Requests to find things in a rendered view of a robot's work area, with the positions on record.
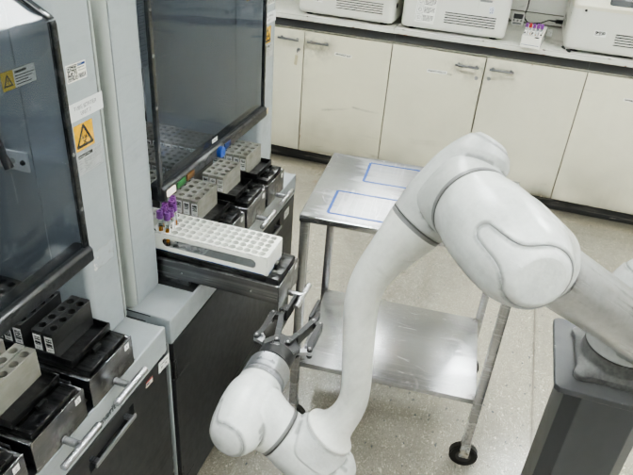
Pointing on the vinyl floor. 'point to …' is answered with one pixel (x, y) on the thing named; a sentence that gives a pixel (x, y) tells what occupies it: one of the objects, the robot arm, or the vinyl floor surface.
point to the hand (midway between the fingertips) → (303, 308)
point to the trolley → (330, 312)
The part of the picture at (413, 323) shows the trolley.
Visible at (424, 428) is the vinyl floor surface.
